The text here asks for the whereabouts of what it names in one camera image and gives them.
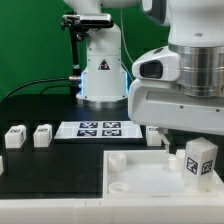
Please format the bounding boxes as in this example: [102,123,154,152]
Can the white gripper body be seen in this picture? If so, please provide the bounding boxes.
[128,79,224,135]

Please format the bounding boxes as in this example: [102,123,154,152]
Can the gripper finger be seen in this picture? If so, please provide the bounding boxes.
[158,128,173,153]

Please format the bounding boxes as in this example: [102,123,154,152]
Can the white square tabletop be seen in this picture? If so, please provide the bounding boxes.
[103,150,224,199]

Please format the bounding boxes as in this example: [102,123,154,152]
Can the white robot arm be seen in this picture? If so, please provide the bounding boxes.
[63,0,224,135]

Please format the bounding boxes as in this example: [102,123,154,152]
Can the white obstacle fence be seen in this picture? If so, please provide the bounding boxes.
[0,196,224,224]

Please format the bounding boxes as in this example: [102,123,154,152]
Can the white tag sheet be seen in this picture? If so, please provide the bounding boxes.
[55,121,142,140]

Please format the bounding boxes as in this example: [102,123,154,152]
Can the white part left edge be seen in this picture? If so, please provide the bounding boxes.
[0,156,4,176]

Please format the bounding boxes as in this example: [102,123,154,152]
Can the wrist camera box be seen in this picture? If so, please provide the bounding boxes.
[132,46,180,82]

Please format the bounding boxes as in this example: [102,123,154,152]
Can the black cable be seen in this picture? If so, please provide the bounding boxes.
[1,76,82,101]

